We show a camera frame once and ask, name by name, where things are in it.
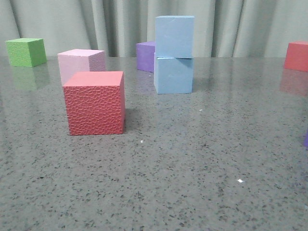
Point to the light blue foam cube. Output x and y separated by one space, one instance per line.
174 36
173 75

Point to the large red foam cube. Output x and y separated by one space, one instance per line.
95 103

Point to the purple foam cube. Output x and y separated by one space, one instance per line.
145 56

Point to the pink foam cube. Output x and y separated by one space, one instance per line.
80 60

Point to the grey-green curtain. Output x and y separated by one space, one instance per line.
222 28

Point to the green foam cube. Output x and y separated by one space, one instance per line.
26 52

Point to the purple cube at right edge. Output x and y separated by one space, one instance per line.
306 140

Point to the red foam cube far right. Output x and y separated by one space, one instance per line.
297 56

